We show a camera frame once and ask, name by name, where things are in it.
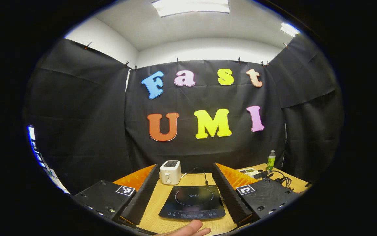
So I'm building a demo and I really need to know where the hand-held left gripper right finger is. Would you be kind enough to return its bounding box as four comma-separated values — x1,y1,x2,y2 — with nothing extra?
212,162,302,226

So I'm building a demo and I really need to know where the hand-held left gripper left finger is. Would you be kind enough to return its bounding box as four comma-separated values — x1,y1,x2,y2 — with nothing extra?
73,163,161,229

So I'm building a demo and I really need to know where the black induction cooktop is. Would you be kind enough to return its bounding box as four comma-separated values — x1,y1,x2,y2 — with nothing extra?
158,185,226,221

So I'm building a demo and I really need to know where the white divided bean tray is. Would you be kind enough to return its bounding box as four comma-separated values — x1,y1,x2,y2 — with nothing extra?
238,168,260,177

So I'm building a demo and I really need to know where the white toaster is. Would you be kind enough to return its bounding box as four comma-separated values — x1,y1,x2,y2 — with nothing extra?
159,160,182,185

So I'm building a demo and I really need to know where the green drink bottle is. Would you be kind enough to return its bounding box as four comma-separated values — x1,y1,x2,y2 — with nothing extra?
266,150,276,171

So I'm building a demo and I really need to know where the small ceiling light panel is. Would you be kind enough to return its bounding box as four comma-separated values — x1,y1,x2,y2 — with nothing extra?
280,22,300,37

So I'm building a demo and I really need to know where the large ceiling light panel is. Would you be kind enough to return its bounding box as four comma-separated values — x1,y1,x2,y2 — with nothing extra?
152,0,230,17

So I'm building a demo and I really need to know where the black toaster cable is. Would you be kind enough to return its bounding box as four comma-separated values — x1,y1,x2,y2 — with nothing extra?
181,167,209,186

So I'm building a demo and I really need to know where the black cable bundle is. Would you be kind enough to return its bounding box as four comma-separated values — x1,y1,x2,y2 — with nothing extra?
253,169,293,190

